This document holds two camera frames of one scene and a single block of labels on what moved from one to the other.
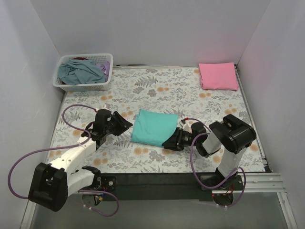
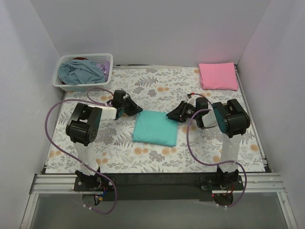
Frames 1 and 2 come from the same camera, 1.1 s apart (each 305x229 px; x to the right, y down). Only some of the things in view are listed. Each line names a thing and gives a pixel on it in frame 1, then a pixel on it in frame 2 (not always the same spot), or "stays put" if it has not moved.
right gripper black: x=178 y=138 to x=181 y=113
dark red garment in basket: x=80 y=58 stays put
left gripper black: x=114 y=123 to x=128 y=106
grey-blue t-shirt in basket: x=79 y=71 stays put
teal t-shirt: x=153 y=128 stays put
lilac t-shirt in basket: x=105 y=66 stays put
